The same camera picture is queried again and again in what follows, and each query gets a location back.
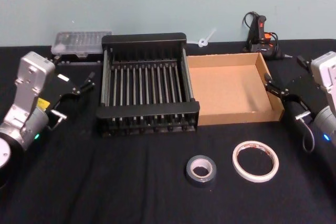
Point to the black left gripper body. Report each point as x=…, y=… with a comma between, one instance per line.
x=61, y=86

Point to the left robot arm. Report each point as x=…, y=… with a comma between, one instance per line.
x=25, y=95

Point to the white tape roll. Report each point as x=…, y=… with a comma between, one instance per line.
x=237, y=166

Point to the silver tape roll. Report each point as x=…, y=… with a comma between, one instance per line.
x=193, y=176

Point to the small white three-armed plastic piece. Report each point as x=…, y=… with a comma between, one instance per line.
x=202, y=42

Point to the black rack with steel bars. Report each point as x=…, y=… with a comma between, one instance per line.
x=147, y=108

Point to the black table cloth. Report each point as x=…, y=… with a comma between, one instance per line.
x=131, y=182

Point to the clear plastic case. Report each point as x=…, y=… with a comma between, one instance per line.
x=78, y=41

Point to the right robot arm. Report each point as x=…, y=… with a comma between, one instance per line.
x=325, y=121

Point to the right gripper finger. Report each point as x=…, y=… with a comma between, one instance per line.
x=303, y=62
x=275, y=87

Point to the shallow brown cardboard tray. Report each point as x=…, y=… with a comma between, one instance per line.
x=225, y=90

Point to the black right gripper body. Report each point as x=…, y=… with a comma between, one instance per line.
x=302, y=93

